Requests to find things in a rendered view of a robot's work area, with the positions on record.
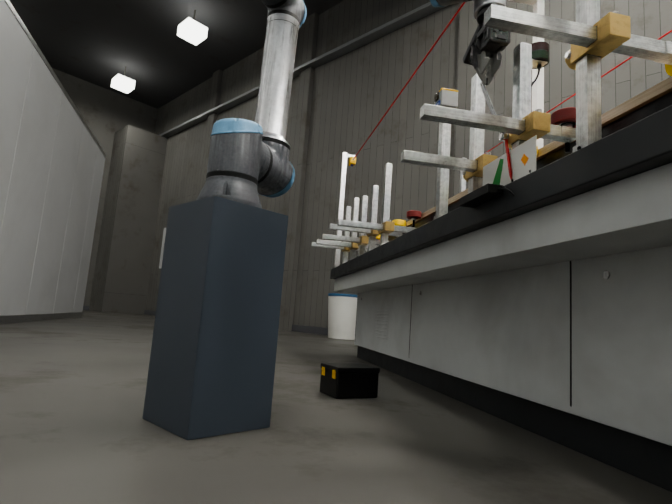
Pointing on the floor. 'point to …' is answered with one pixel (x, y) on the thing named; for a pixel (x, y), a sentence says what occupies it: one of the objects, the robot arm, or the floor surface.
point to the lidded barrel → (342, 316)
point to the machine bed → (546, 345)
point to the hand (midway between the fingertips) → (485, 82)
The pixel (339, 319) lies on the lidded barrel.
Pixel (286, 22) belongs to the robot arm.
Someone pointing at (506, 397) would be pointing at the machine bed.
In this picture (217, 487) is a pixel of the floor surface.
